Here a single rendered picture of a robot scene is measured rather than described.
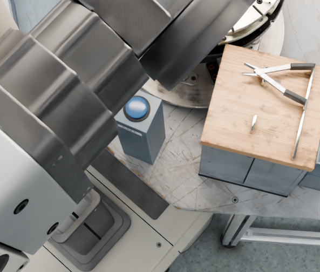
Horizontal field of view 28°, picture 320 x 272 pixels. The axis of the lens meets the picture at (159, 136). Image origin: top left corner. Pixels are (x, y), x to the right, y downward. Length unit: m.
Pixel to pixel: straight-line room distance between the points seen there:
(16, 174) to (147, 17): 0.12
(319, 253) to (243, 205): 0.84
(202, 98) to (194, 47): 1.03
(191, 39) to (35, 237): 0.15
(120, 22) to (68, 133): 0.07
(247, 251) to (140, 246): 0.43
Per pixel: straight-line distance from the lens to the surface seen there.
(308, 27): 1.52
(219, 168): 1.28
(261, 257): 2.15
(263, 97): 1.14
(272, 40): 1.47
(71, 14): 0.36
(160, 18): 0.37
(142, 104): 1.15
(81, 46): 0.35
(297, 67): 1.13
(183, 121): 1.41
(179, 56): 0.38
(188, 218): 1.89
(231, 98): 1.13
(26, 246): 0.38
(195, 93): 1.41
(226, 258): 2.14
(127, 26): 0.36
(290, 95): 1.11
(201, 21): 0.38
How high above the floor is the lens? 2.13
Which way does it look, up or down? 74 degrees down
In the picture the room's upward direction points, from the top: 7 degrees counter-clockwise
